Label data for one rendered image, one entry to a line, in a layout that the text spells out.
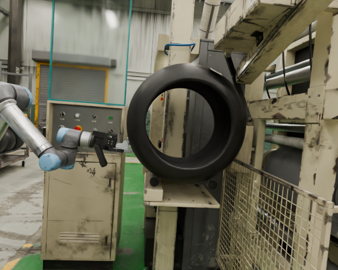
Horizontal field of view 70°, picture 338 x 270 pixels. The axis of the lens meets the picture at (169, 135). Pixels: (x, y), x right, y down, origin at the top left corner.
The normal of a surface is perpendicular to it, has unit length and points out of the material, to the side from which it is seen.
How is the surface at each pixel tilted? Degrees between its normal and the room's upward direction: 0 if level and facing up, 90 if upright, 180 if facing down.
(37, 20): 90
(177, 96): 90
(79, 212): 90
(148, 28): 90
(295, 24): 162
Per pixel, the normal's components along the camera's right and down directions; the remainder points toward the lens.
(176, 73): 0.04, -0.11
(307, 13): -0.04, 0.97
